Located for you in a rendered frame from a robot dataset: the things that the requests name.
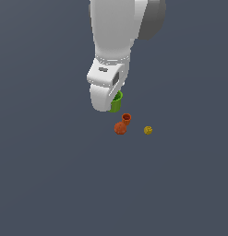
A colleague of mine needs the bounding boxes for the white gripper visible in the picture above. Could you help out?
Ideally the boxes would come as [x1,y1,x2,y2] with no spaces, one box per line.
[86,54,132,112]

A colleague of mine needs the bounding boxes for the green cup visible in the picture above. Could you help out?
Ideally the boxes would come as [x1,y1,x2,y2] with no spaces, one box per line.
[109,90,124,113]

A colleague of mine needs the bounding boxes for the small orange cup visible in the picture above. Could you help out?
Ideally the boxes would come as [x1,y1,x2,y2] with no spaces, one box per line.
[121,112,133,126]

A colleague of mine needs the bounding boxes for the orange textured ball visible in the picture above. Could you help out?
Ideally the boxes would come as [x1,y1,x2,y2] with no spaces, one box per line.
[114,121,127,136]

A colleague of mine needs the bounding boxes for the small yellow ball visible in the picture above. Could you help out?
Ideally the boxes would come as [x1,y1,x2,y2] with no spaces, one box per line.
[143,125,153,136]

